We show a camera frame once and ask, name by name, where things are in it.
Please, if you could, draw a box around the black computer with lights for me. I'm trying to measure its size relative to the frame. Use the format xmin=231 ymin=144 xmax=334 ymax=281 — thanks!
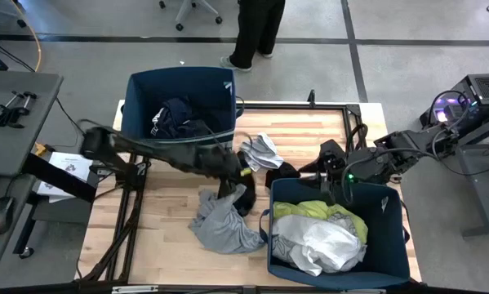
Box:
xmin=419 ymin=73 xmax=489 ymax=138

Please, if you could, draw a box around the black clamp tool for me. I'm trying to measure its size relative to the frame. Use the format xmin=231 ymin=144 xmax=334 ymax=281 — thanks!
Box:
xmin=0 ymin=90 xmax=38 ymax=130

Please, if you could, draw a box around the white and grey garment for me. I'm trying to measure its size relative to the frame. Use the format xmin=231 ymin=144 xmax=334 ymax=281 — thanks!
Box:
xmin=239 ymin=131 xmax=285 ymax=172

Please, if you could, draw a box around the small black garment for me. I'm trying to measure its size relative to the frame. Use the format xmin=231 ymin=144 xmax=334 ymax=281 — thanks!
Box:
xmin=265 ymin=161 xmax=301 ymax=191

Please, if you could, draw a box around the white printed paper sheet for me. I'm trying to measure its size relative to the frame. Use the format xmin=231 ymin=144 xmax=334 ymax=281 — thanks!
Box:
xmin=35 ymin=151 xmax=94 ymax=204

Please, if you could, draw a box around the yellow cable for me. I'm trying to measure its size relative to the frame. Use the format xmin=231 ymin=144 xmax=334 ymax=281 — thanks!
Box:
xmin=9 ymin=0 xmax=43 ymax=73

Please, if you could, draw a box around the black mounting beam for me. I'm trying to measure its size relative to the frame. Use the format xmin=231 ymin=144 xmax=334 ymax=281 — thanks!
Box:
xmin=22 ymin=153 xmax=99 ymax=204

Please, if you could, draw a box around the striped fabric basket without label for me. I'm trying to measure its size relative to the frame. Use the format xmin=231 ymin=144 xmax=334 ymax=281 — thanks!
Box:
xmin=259 ymin=177 xmax=411 ymax=291

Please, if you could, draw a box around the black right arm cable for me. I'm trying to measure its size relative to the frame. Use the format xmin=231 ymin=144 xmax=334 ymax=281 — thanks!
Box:
xmin=340 ymin=145 xmax=438 ymax=205

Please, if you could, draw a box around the navy garment with white print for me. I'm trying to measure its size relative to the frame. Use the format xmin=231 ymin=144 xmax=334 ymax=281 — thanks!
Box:
xmin=149 ymin=96 xmax=212 ymax=140

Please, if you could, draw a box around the black desk cable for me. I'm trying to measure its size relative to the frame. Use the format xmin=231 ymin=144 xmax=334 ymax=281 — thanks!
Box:
xmin=0 ymin=39 xmax=85 ymax=136

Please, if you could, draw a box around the striped fabric basket with label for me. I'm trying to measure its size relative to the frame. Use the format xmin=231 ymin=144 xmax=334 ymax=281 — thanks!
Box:
xmin=120 ymin=66 xmax=245 ymax=150

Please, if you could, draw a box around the grey metal stand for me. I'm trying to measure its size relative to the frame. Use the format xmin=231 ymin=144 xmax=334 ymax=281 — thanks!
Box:
xmin=456 ymin=114 xmax=489 ymax=238

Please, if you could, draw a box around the white crumpled garment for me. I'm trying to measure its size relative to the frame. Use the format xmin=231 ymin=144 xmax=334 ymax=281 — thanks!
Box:
xmin=272 ymin=214 xmax=367 ymax=278

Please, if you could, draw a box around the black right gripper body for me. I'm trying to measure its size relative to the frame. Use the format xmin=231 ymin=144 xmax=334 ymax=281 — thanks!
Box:
xmin=316 ymin=139 xmax=349 ymax=183

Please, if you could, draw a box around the office chair base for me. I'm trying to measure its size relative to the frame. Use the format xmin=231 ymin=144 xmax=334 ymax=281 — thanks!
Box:
xmin=158 ymin=0 xmax=224 ymax=32

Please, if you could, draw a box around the yellow-green garment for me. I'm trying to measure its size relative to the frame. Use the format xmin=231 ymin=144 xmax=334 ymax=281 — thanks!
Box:
xmin=272 ymin=199 xmax=370 ymax=245

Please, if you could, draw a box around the person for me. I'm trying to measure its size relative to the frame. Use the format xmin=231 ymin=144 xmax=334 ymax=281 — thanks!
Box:
xmin=219 ymin=0 xmax=287 ymax=74

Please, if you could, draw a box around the grey t-shirt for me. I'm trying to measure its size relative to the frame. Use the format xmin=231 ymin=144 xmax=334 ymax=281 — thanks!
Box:
xmin=188 ymin=183 xmax=267 ymax=255

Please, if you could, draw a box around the black computer mouse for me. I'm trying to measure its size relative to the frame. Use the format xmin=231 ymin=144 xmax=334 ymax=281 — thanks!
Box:
xmin=0 ymin=195 xmax=16 ymax=236

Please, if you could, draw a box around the grey desk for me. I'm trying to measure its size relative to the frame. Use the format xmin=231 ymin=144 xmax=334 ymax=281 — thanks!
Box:
xmin=0 ymin=71 xmax=64 ymax=278

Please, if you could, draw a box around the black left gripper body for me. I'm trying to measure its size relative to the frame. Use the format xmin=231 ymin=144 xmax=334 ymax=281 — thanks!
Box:
xmin=205 ymin=146 xmax=246 ymax=183

